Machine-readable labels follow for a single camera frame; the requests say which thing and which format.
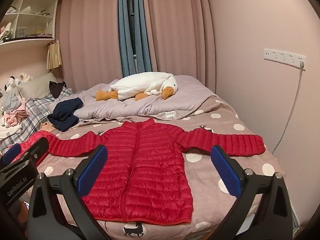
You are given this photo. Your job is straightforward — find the striped hanging cloth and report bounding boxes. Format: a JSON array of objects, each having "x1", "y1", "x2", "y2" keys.
[{"x1": 47, "y1": 40, "x2": 62, "y2": 69}]

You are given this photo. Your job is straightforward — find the plaid shirt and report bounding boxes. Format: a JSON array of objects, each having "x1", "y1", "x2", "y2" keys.
[{"x1": 0, "y1": 86, "x2": 73, "y2": 153}]

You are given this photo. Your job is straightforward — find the blue curtain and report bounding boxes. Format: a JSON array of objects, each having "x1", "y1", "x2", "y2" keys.
[{"x1": 118, "y1": 0, "x2": 152, "y2": 77}]

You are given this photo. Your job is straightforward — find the white goose plush toy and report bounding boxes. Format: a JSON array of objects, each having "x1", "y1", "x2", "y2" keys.
[{"x1": 95, "y1": 72, "x2": 178, "y2": 101}]

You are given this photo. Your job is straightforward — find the pink clothes pile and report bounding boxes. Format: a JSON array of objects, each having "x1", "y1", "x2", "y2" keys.
[{"x1": 1, "y1": 92, "x2": 29, "y2": 128}]

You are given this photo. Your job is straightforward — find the white wall shelf unit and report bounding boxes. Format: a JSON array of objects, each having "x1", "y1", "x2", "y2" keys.
[{"x1": 1, "y1": 0, "x2": 57, "y2": 54}]

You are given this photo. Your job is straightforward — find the black garment on pillow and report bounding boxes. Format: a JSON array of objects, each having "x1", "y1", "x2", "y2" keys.
[{"x1": 49, "y1": 81, "x2": 67, "y2": 99}]

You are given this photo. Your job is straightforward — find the small plush toys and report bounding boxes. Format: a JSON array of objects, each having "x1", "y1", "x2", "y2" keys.
[{"x1": 4, "y1": 73, "x2": 33, "y2": 92}]

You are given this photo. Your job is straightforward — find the navy blue garment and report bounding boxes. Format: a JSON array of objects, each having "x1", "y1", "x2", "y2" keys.
[{"x1": 47, "y1": 98, "x2": 83, "y2": 132}]

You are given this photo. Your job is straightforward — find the pink curtain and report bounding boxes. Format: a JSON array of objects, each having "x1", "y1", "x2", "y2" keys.
[{"x1": 55, "y1": 0, "x2": 216, "y2": 91}]

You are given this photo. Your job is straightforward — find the lilac duvet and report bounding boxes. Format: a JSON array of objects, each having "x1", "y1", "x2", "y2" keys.
[{"x1": 48, "y1": 75, "x2": 220, "y2": 120}]

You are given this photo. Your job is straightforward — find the white wall power strip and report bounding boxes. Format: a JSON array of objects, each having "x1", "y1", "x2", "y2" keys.
[{"x1": 263, "y1": 48, "x2": 306, "y2": 69}]

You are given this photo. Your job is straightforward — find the red puffer jacket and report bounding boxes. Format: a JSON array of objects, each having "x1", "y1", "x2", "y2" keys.
[{"x1": 46, "y1": 119, "x2": 265, "y2": 225}]

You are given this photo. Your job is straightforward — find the white power cable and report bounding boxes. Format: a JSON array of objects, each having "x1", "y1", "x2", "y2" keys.
[{"x1": 271, "y1": 61, "x2": 306, "y2": 155}]

